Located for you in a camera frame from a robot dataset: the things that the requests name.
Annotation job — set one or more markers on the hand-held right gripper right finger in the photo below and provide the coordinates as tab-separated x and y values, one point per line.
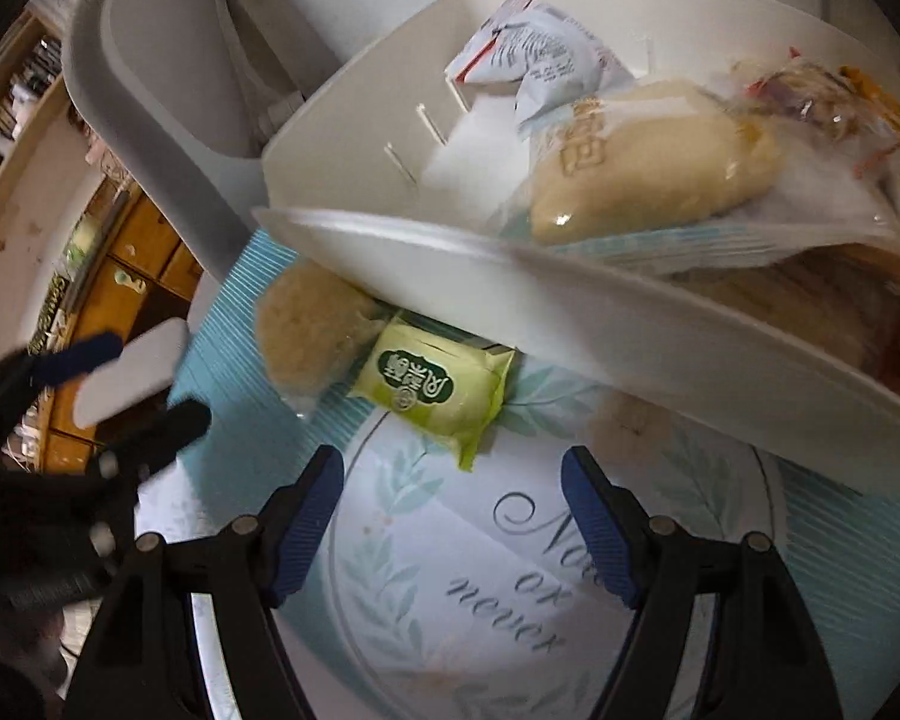
600	532

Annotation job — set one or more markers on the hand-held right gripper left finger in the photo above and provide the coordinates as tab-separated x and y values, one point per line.
304	529

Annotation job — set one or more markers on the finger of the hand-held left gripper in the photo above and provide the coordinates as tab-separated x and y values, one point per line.
75	361
165	427

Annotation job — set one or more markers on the round rice cracker pack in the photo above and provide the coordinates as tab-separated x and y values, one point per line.
307	330

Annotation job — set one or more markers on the green snack packet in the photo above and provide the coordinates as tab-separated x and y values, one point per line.
435	390

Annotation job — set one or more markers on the white plastic storage bin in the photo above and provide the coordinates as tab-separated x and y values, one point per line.
570	300

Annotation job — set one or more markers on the clear pack of brown crackers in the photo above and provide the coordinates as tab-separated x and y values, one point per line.
832	300

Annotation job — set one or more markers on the yellow sandwich bread pack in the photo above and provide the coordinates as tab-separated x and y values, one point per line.
645	157

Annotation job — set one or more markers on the white packet with red stripe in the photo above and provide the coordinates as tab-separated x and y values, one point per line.
540	52

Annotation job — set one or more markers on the teal striped table runner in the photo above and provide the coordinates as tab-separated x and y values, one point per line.
225	315

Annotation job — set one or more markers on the wooden desk with drawers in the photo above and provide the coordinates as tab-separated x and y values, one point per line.
142	240

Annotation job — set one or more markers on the round white leaf-wreath mat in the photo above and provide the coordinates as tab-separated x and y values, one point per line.
457	540

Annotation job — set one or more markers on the wooden bookshelf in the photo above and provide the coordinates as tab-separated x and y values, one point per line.
7	225

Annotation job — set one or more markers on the row of books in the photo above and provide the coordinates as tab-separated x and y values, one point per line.
30	82

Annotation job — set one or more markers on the grey office chair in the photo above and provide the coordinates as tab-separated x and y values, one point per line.
157	90

